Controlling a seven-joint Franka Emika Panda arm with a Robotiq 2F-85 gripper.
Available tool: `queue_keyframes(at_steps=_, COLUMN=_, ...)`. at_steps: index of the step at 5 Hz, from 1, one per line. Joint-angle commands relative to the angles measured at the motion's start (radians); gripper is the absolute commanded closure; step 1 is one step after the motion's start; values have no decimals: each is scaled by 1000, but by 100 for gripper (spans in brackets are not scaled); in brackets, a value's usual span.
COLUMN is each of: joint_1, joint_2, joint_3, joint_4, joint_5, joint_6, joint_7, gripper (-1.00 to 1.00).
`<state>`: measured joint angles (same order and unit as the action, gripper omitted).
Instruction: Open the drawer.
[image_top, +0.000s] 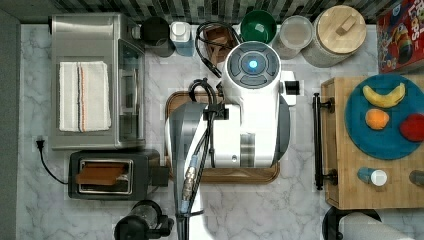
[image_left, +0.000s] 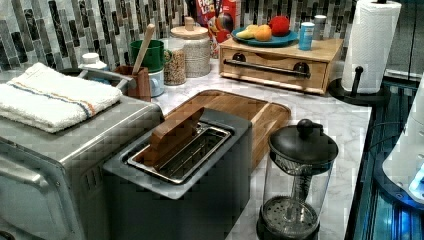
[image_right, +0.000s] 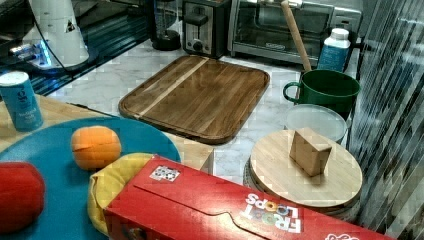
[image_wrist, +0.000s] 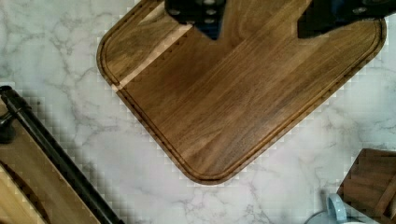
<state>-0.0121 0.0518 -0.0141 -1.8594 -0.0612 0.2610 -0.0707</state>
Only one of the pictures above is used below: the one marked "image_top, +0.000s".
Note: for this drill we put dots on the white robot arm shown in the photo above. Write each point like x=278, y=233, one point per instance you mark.
x=243, y=122

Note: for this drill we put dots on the bamboo drawer box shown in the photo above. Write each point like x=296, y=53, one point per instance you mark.
x=340, y=153

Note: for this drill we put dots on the wooden cutting board tray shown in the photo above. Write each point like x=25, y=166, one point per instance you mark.
x=225, y=175

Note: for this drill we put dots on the brown wooden utensil holder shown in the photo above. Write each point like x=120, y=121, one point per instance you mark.
x=220, y=43

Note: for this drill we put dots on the black toaster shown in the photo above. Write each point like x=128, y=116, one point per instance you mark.
x=142, y=172

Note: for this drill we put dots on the green mug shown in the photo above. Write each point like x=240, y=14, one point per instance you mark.
x=258, y=25

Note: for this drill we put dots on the black cup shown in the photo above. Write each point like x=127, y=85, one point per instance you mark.
x=155, y=32

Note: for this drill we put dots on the glass french press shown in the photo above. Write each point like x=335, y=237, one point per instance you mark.
x=145, y=221

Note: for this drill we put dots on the glass jar with grains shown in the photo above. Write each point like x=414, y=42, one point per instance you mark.
x=295, y=34

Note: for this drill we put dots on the white striped folded towel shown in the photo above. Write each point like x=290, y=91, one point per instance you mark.
x=84, y=97

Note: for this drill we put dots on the stainless steel toaster oven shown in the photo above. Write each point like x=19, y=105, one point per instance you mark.
x=107, y=37

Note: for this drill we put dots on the brown toast slice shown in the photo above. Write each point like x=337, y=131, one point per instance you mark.
x=104, y=174

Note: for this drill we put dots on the canister with wooden lid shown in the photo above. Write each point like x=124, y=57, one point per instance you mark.
x=338, y=33

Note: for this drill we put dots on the black paper towel holder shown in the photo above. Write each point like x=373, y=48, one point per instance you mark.
x=332, y=218

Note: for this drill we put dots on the orange fruit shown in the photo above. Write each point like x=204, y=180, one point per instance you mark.
x=376, y=119

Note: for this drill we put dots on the blue salt shaker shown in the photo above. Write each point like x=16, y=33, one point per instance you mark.
x=376, y=177

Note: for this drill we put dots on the paper towel roll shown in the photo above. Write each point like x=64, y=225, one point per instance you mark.
x=358, y=226

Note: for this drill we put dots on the blue plate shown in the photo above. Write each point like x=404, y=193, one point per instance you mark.
x=387, y=143

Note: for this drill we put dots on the yellow banana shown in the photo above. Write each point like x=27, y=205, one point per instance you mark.
x=389, y=100

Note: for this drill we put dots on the red apple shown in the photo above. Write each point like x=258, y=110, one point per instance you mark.
x=412, y=128

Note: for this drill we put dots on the froot loops cereal box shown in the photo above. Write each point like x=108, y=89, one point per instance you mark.
x=400, y=37

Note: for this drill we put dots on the grey pepper shaker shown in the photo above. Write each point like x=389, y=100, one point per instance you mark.
x=417, y=177

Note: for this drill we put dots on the black drawer handle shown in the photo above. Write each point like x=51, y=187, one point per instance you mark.
x=320, y=176

